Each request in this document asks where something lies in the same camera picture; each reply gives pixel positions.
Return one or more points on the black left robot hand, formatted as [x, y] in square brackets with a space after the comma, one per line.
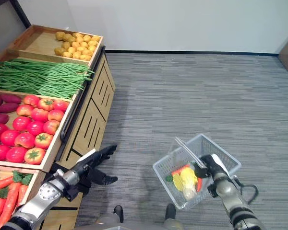
[99, 154]

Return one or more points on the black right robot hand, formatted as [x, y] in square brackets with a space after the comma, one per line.
[210, 165]

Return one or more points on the clear plastic shopping basket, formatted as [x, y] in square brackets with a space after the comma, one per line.
[220, 153]

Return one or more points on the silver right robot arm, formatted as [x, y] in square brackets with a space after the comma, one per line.
[232, 203]

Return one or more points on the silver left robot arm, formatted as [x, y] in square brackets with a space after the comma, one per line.
[36, 203]

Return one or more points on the red chili pepper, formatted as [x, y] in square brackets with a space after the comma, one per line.
[199, 184]

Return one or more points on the yellow napa cabbage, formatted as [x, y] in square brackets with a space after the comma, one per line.
[188, 176]

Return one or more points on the wooden display crate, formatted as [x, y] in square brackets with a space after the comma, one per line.
[4, 55]
[36, 180]
[38, 42]
[55, 149]

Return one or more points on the wooden produce display stand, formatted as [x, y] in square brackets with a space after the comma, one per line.
[96, 107]

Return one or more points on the robot right leg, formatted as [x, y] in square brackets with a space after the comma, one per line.
[170, 212]

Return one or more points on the robot leg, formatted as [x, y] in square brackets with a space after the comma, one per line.
[170, 212]
[118, 213]

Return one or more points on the robot left leg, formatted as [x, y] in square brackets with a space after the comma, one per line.
[118, 213]

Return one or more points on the yellow potato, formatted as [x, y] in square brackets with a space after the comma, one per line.
[85, 57]
[60, 36]
[79, 39]
[81, 49]
[75, 44]
[67, 54]
[72, 40]
[66, 45]
[71, 49]
[76, 55]
[92, 48]
[67, 37]
[87, 52]
[60, 51]
[77, 35]
[95, 38]
[84, 44]
[93, 43]
[87, 38]

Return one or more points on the green long beans pile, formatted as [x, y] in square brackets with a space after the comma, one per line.
[38, 76]

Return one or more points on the black baseboard strip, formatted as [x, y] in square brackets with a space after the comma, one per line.
[182, 52]

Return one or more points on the black metal stand rail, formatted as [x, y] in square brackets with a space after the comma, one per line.
[80, 94]

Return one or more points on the black slanted post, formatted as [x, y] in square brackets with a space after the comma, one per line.
[21, 12]

